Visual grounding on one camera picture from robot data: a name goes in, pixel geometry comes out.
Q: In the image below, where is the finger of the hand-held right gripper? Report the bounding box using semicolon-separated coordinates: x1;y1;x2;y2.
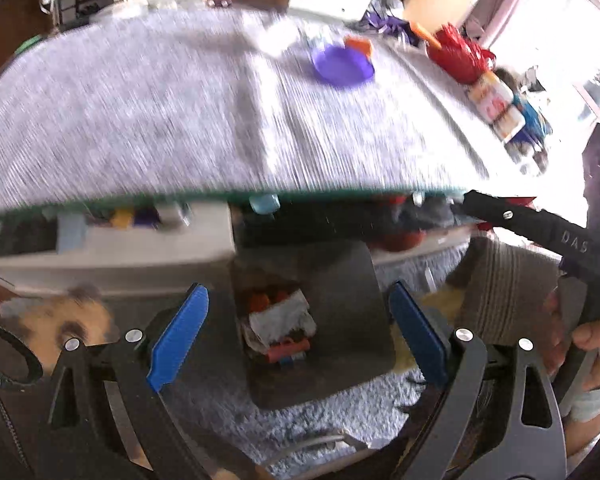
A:
452;190;591;273

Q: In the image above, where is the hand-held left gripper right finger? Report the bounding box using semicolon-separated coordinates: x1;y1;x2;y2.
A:
387;280;566;480

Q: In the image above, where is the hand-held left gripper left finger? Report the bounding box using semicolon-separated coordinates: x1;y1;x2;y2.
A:
35;282;261;480

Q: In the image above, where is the red lantern ornament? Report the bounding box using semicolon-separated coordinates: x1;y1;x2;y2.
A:
247;288;289;314

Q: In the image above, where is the dark grey trash bin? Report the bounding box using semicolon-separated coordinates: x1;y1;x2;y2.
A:
230;240;399;411

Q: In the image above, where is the white tissue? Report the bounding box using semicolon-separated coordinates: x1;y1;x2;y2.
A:
246;294;317;349

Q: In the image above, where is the orange tube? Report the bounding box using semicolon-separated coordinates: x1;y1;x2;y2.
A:
265;338;312;364

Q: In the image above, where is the orange wrapper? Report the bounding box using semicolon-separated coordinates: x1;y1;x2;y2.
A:
343;35;372;59

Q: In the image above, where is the person's right hand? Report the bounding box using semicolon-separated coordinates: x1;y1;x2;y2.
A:
544;290;600;425

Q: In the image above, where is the white plastic drawer unit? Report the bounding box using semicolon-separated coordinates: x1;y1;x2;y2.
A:
0;200;481;297

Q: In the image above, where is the orange basketball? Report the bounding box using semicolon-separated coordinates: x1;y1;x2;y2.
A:
380;230;427;254

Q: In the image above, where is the blue packet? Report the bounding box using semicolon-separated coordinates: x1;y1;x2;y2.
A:
510;95;552;162

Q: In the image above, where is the brown fuzzy cloth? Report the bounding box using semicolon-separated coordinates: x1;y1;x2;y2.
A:
0;285;122;352

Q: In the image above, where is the white bottle with pink label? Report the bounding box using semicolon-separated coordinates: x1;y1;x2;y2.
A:
467;72;512;127

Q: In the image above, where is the grey woven table mat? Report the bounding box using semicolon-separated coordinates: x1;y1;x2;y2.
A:
380;35;497;193
0;7;463;213

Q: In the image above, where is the window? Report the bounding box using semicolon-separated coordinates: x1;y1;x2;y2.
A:
530;0;600;127

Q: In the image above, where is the purple bag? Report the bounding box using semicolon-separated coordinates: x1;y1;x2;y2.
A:
362;12;417;39

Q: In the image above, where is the white round stool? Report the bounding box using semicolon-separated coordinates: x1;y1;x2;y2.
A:
92;1;149;24

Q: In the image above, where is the black cable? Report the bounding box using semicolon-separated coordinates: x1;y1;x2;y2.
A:
0;317;47;480

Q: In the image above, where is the orange handle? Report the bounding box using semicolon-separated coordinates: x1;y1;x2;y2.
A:
412;22;444;49

